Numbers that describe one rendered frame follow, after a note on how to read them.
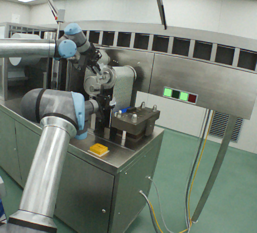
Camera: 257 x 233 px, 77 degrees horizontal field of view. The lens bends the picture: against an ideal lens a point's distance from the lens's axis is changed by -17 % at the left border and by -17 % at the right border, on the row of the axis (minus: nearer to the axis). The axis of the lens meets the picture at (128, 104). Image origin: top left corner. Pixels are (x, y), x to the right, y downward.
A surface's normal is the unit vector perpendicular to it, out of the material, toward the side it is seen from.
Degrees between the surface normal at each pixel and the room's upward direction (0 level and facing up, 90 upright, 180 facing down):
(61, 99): 34
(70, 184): 90
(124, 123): 90
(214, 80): 90
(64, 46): 90
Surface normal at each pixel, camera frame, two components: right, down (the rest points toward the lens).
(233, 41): -0.49, 0.17
